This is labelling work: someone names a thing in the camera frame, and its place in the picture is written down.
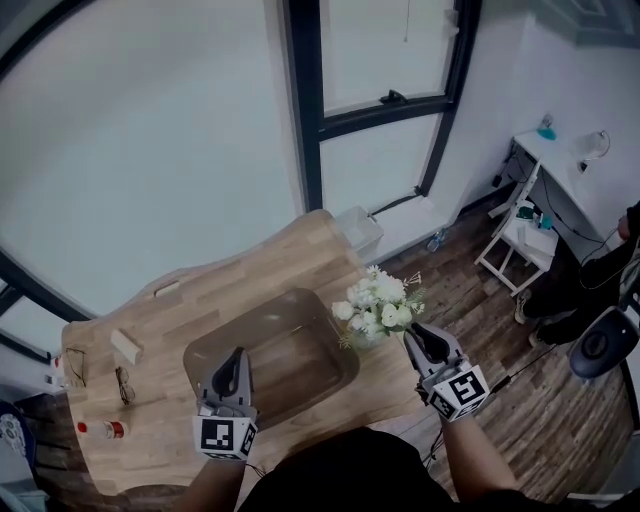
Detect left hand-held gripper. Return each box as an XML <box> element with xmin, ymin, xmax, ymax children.
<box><xmin>192</xmin><ymin>347</ymin><xmax>262</xmax><ymax>462</ymax></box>

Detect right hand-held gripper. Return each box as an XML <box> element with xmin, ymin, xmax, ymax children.
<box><xmin>404</xmin><ymin>322</ymin><xmax>491</xmax><ymax>424</ymax></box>

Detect white flowers bouquet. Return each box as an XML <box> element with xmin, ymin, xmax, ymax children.
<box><xmin>330</xmin><ymin>264</ymin><xmax>429</xmax><ymax>351</ymax></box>

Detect clear plastic tray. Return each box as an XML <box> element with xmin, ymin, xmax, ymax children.
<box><xmin>182</xmin><ymin>287</ymin><xmax>361</xmax><ymax>431</ymax></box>

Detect person's right forearm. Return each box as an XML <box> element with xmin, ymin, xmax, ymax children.
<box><xmin>439</xmin><ymin>414</ymin><xmax>519</xmax><ymax>504</ymax></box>

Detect person's left forearm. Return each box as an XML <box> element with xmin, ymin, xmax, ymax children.
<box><xmin>182</xmin><ymin>457</ymin><xmax>246</xmax><ymax>512</ymax></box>

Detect light wooden block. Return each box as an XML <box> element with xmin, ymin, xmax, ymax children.
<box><xmin>109</xmin><ymin>328</ymin><xmax>145</xmax><ymax>365</ymax></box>

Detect red cap water bottle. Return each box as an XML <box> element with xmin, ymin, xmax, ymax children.
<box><xmin>76</xmin><ymin>419</ymin><xmax>131</xmax><ymax>441</ymax></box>

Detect clear plastic bin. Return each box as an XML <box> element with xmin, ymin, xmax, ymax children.
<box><xmin>333</xmin><ymin>204</ymin><xmax>386</xmax><ymax>256</ymax></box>

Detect person's black shirt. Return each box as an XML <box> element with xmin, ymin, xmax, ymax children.
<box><xmin>237</xmin><ymin>424</ymin><xmax>571</xmax><ymax>512</ymax></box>

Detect white wooden chair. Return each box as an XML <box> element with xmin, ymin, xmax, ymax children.
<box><xmin>473</xmin><ymin>157</ymin><xmax>560</xmax><ymax>299</ymax></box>

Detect black office chair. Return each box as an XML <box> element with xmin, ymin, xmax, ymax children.
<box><xmin>568</xmin><ymin>304</ymin><xmax>640</xmax><ymax>381</ymax></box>

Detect small clear bottle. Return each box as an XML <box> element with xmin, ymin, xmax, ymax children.
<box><xmin>47</xmin><ymin>352</ymin><xmax>71</xmax><ymax>389</ymax></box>

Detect blue chair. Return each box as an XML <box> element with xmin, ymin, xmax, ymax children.
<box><xmin>0</xmin><ymin>399</ymin><xmax>39</xmax><ymax>481</ymax></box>

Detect white desk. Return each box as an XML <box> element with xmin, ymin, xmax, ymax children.
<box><xmin>509</xmin><ymin>130</ymin><xmax>626</xmax><ymax>266</ymax></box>

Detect white patterned cushion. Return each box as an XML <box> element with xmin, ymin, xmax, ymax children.
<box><xmin>0</xmin><ymin>412</ymin><xmax>26</xmax><ymax>456</ymax></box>

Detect black floor cable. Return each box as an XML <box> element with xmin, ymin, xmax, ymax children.
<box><xmin>487</xmin><ymin>344</ymin><xmax>571</xmax><ymax>396</ymax></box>

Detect black hanging cable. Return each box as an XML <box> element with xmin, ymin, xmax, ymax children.
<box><xmin>424</xmin><ymin>424</ymin><xmax>447</xmax><ymax>469</ymax></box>

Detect brown frame glasses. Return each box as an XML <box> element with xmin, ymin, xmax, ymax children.
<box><xmin>114</xmin><ymin>366</ymin><xmax>137</xmax><ymax>406</ymax></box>

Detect thin black frame glasses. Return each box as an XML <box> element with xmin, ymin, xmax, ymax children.
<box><xmin>64</xmin><ymin>347</ymin><xmax>89</xmax><ymax>389</ymax></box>

